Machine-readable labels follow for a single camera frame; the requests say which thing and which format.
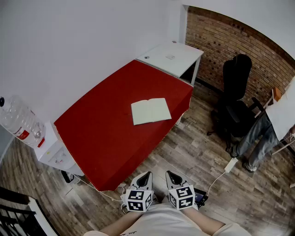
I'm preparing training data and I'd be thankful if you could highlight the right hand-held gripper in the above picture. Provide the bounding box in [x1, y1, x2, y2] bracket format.
[165, 171, 199, 211]

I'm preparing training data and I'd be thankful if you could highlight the black office chair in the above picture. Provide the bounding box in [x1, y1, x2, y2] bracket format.
[206, 54, 265, 152]

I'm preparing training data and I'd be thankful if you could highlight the black device with screen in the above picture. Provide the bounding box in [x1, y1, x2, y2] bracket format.
[193, 188, 209, 208]

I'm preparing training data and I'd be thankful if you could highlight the thin white floor cable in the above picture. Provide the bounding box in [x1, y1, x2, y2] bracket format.
[73, 174, 123, 202]

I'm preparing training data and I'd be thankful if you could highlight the cream-paged notebook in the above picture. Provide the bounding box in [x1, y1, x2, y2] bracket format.
[130, 98, 172, 126]

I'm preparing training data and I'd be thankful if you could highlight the white water dispenser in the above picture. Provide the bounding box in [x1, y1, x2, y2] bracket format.
[34, 121, 85, 177]

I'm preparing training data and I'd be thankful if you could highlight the red tablecloth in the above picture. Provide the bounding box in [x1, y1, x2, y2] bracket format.
[53, 59, 194, 192]

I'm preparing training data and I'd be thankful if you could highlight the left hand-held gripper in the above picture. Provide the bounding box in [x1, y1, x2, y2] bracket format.
[120, 171, 159, 213]

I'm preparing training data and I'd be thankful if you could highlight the white desk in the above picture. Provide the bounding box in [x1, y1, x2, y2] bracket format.
[136, 41, 205, 86]

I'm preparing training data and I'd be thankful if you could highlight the white power strip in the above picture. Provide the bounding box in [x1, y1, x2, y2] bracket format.
[224, 157, 238, 174]

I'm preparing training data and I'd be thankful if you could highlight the orange box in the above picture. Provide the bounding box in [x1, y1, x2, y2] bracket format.
[273, 87, 283, 102]

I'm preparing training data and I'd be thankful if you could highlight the person's white shirt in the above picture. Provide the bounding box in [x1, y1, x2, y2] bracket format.
[83, 202, 252, 236]

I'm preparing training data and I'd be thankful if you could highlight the person's left forearm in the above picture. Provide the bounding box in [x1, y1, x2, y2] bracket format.
[99, 210, 144, 234]

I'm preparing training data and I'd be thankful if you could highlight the black stair railing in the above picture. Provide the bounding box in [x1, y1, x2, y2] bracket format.
[0, 186, 61, 236]

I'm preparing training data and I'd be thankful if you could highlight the clear large water bottle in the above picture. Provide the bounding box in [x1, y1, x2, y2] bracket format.
[0, 94, 46, 148]

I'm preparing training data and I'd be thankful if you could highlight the person's right forearm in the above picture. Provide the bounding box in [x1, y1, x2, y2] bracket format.
[181, 207, 226, 231]

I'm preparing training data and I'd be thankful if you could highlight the white power strip cable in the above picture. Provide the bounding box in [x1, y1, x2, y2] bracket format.
[206, 170, 228, 197]

